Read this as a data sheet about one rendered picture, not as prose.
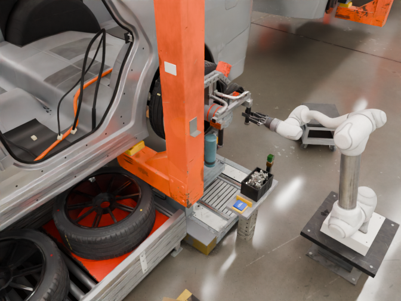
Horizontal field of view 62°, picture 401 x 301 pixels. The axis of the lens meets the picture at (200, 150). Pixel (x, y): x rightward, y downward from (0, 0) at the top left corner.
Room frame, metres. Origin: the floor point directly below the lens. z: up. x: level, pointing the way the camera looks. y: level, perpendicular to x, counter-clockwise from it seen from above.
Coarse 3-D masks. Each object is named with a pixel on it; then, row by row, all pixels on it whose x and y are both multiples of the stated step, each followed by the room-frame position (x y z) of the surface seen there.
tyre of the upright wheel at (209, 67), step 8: (208, 64) 2.14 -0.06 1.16; (216, 64) 2.22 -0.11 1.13; (208, 72) 2.14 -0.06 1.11; (160, 80) 2.04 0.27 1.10; (160, 88) 1.99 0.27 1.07; (152, 96) 1.99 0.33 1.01; (160, 96) 1.96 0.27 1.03; (152, 104) 1.96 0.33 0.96; (160, 104) 1.93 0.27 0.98; (152, 112) 1.95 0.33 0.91; (160, 112) 1.90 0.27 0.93; (152, 120) 1.94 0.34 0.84; (160, 120) 1.90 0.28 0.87; (152, 128) 1.97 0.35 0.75; (160, 128) 1.90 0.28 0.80; (160, 136) 1.98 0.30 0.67
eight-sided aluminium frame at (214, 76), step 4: (212, 72) 2.12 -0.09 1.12; (216, 72) 2.11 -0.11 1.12; (220, 72) 2.12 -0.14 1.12; (204, 76) 2.06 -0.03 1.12; (208, 76) 2.07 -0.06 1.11; (212, 76) 2.06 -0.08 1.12; (216, 76) 2.07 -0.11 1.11; (220, 76) 2.10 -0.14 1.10; (224, 76) 2.15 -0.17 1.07; (204, 80) 2.03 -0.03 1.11; (208, 80) 2.00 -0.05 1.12; (212, 80) 2.04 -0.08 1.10; (216, 80) 2.07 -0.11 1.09; (220, 80) 2.18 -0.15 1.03; (224, 80) 2.15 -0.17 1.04; (228, 80) 2.18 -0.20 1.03; (204, 84) 1.96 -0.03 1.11; (208, 84) 2.00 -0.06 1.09; (224, 84) 2.22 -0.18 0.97; (224, 88) 2.24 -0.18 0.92; (224, 100) 2.24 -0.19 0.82; (228, 100) 2.22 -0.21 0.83; (228, 104) 2.22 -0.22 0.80; (212, 128) 2.14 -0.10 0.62; (216, 128) 2.14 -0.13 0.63; (208, 132) 2.10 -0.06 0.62; (212, 132) 2.11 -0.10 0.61; (216, 132) 2.10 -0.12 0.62; (204, 136) 2.05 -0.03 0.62; (204, 140) 2.00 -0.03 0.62
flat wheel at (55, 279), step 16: (0, 240) 1.19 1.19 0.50; (16, 240) 1.19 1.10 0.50; (32, 240) 1.19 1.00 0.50; (48, 240) 1.19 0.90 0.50; (0, 256) 1.16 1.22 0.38; (16, 256) 1.19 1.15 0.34; (32, 256) 1.18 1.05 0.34; (48, 256) 1.08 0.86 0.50; (0, 272) 1.02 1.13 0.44; (16, 272) 0.99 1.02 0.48; (32, 272) 1.00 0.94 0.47; (48, 272) 0.98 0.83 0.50; (64, 272) 1.04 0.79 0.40; (0, 288) 0.90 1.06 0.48; (32, 288) 0.90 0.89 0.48; (48, 288) 0.89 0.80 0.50; (64, 288) 0.96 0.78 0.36
